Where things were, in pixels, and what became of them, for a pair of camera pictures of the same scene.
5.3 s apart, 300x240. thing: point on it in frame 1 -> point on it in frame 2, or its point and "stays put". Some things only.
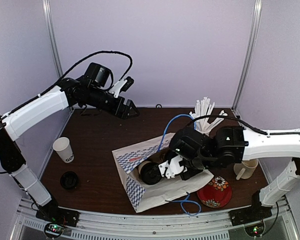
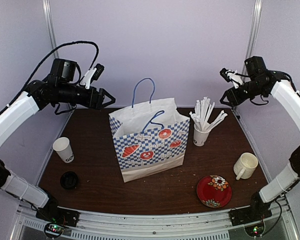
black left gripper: (122, 113) -> (96, 103)
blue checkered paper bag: (142, 195) -> (151, 139)
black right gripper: (186, 176) -> (233, 96)
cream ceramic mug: (246, 169) stays put
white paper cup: (62, 147) stays put
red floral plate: (217, 194) stays put
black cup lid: (68, 179) stays put
